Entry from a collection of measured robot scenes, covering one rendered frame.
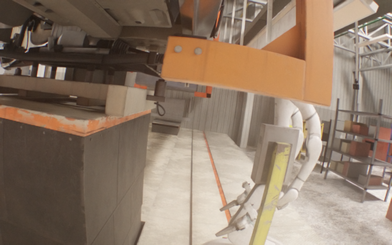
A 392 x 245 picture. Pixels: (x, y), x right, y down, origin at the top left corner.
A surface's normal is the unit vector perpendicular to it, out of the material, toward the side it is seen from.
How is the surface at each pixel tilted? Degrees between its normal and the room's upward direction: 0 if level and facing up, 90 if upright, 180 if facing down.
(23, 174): 90
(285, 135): 90
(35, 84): 90
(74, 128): 90
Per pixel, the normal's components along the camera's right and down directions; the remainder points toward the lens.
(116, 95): 0.03, 0.06
